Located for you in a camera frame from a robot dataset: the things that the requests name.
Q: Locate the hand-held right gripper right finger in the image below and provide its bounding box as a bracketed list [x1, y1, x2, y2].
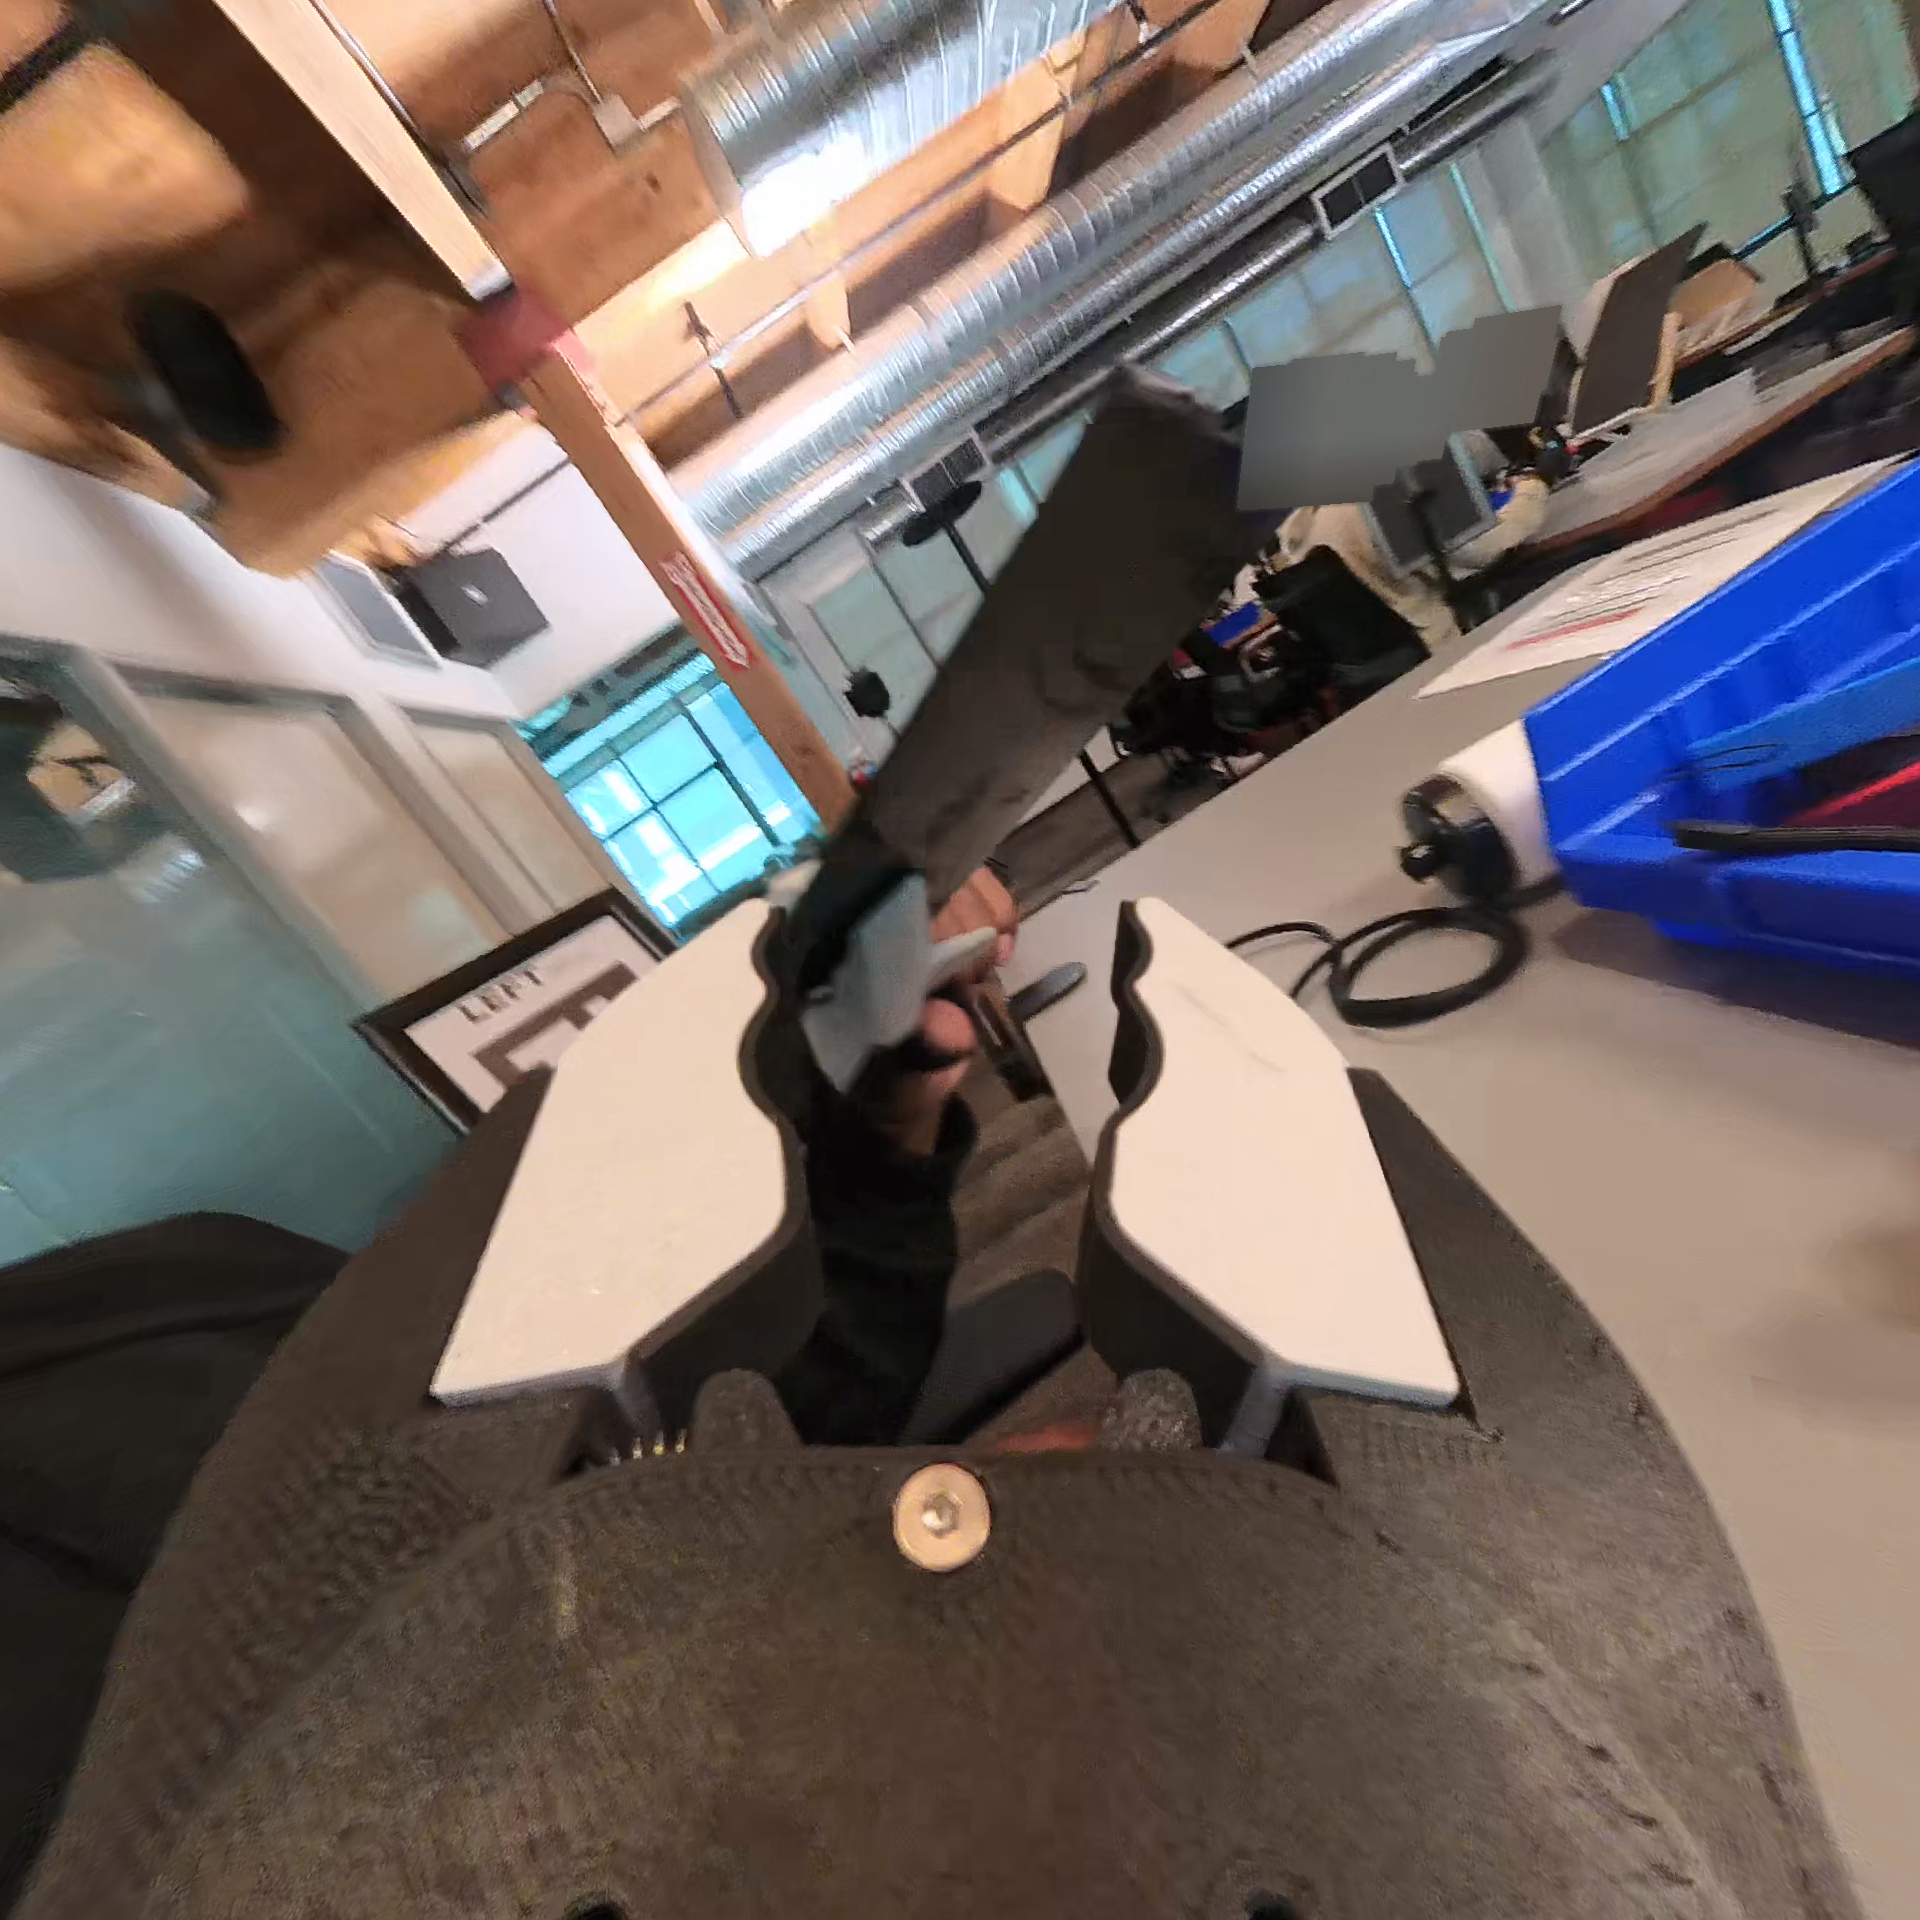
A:
[1078, 897, 1460, 1452]

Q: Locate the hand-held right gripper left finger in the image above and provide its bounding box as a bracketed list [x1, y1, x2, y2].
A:
[432, 900, 828, 1432]

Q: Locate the large blue storage bin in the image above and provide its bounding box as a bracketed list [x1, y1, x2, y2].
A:
[1528, 458, 1920, 987]

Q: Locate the black pole stand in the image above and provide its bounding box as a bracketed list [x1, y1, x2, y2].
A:
[896, 480, 1146, 854]

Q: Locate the red and white sign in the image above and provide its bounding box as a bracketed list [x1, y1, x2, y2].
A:
[656, 547, 756, 675]

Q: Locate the small black device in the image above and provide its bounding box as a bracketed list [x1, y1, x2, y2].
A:
[1400, 779, 1513, 906]

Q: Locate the white roll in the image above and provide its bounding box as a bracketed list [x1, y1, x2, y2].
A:
[1402, 721, 1566, 904]

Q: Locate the person's dark clothing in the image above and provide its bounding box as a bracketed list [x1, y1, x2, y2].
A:
[0, 1212, 350, 1855]

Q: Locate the white paper sheet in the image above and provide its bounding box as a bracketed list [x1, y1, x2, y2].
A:
[1414, 510, 1862, 703]

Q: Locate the computer monitor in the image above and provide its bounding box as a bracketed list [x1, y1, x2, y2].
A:
[1370, 450, 1504, 576]

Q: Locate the black dome fixture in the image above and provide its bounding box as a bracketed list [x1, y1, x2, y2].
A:
[123, 289, 291, 455]

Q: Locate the black coiled cable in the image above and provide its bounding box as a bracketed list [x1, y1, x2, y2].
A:
[1288, 900, 1537, 1033]

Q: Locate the black wall speaker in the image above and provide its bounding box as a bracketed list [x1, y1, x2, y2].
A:
[394, 547, 553, 672]

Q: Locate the silver ventilation duct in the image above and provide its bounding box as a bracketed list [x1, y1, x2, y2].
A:
[668, 0, 1548, 576]

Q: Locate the silver duct with vent boxes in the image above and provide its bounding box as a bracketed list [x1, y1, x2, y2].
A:
[680, 0, 1157, 252]

